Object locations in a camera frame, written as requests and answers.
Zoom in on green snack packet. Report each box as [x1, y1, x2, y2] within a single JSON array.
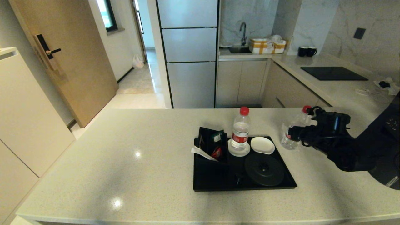
[[210, 130, 225, 143]]

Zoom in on black rectangular serving tray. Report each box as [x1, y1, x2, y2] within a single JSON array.
[[193, 137, 298, 192]]

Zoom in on cream tall cabinet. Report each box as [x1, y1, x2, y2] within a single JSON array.
[[0, 47, 76, 225]]

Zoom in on black electronic door lock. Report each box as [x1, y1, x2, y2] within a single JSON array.
[[33, 34, 62, 71]]

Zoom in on black electric kettle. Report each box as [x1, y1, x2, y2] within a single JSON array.
[[369, 152, 400, 190]]

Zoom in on white round paper coaster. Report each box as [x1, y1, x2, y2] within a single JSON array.
[[250, 137, 275, 155], [228, 138, 251, 157]]

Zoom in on black induction cooktop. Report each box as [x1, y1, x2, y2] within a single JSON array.
[[300, 67, 369, 81]]

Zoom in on dark kitchen faucet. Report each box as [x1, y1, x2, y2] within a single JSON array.
[[239, 22, 248, 47]]

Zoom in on dark-framed window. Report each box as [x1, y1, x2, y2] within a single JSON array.
[[95, 0, 118, 33]]

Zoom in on yellow white basket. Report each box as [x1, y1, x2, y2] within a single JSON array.
[[249, 38, 286, 54]]

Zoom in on steel kitchen sink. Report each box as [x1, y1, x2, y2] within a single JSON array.
[[228, 46, 252, 54]]

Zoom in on red-capped clear water bottle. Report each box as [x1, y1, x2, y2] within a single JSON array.
[[231, 107, 251, 153], [280, 105, 313, 151]]

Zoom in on black round kettle base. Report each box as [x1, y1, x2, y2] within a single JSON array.
[[245, 152, 285, 187]]

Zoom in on white plastic bag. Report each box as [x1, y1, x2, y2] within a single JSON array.
[[132, 54, 145, 69]]

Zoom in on white crumpled cloth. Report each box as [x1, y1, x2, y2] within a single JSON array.
[[374, 77, 400, 96]]

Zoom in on silver refrigerator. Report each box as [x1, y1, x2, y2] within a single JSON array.
[[155, 0, 219, 109]]

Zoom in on black sachet holder box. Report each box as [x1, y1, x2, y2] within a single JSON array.
[[194, 137, 230, 175]]

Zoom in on beige kitchen base cabinets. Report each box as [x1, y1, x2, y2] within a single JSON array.
[[216, 59, 332, 108]]

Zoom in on white wrapped stirrer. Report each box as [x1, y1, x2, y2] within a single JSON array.
[[191, 146, 218, 162]]

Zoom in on light wooden door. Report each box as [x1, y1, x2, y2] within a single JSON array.
[[8, 0, 118, 128]]

